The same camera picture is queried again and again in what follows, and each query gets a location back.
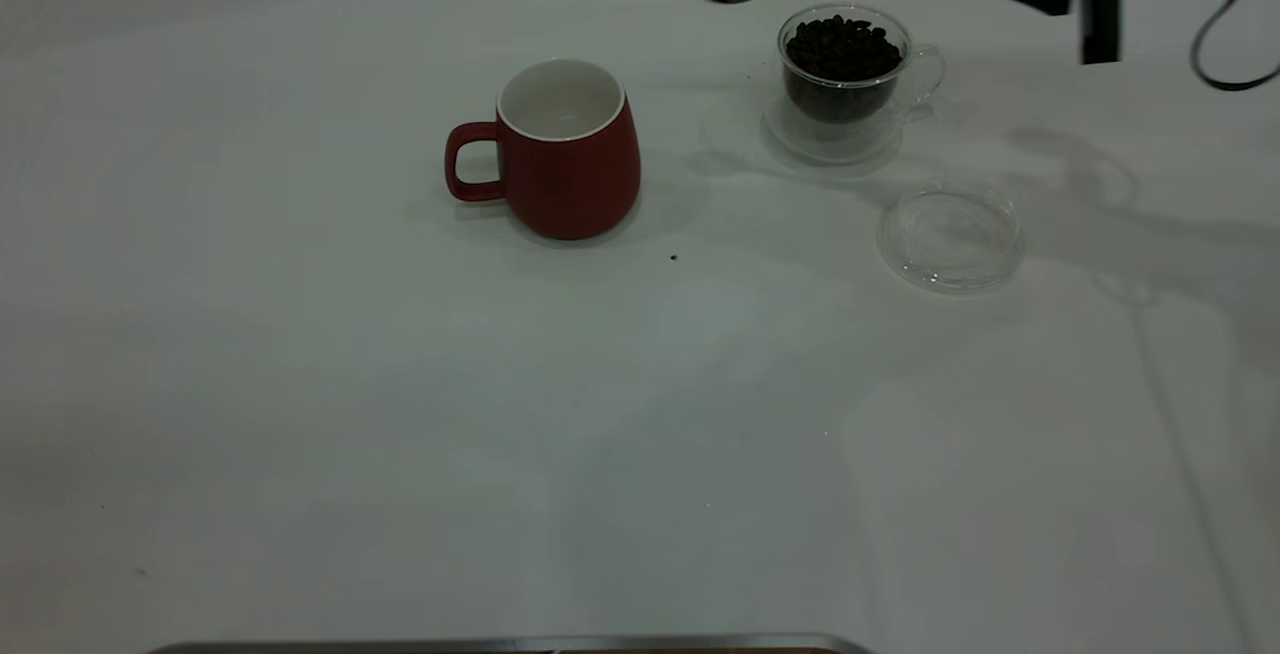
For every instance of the clear glass saucer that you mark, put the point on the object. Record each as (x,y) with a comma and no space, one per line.
(950,264)

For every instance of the clear glass cup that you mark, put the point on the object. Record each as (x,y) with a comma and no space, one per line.
(830,139)

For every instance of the red ceramic mug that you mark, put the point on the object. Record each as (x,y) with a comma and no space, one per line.
(570,184)

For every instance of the roasted coffee beans pile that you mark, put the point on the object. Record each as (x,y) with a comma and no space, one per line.
(842,49)

